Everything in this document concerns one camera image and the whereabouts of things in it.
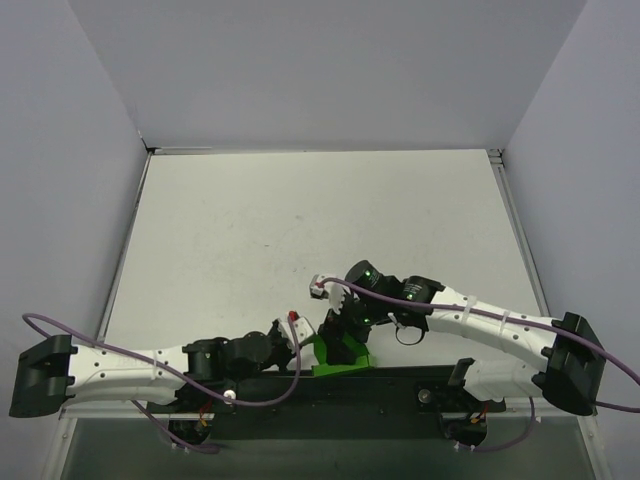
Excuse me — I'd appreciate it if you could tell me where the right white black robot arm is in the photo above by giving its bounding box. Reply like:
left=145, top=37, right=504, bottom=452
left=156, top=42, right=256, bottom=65
left=309, top=260, right=606, bottom=416

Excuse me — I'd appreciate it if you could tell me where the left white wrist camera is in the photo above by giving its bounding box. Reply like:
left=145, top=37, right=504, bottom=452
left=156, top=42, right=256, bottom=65
left=277, top=311, right=316, bottom=352

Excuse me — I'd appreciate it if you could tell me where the aluminium frame rail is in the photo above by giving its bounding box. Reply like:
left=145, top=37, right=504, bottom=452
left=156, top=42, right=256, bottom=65
left=485, top=150, right=555, bottom=347

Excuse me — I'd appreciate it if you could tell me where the green paper box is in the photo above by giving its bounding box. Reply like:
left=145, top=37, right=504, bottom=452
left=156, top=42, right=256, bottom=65
left=310, top=333, right=376, bottom=378

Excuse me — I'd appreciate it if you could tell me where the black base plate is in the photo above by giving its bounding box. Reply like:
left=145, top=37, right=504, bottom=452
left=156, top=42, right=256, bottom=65
left=148, top=366, right=506, bottom=441

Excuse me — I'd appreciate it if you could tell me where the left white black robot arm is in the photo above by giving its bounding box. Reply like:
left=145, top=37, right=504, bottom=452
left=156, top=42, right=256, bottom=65
left=9, top=317, right=315, bottom=418

